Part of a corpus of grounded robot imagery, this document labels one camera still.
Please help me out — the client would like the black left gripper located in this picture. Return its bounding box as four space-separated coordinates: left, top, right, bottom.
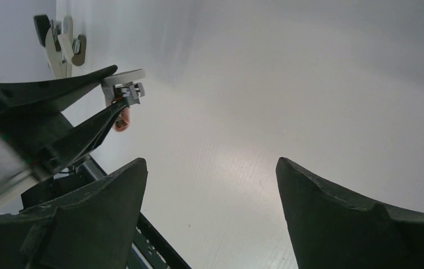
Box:
0 65 127 208

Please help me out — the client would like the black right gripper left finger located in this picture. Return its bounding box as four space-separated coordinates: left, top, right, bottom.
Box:
0 158 148 268

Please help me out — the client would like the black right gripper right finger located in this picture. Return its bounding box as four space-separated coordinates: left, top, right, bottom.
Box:
275 157 424 268

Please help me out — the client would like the beige small stapler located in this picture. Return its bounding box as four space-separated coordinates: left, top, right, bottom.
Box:
57 15 86 66

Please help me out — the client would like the black and grey large stapler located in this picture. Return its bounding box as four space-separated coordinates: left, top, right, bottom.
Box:
33 14 73 79

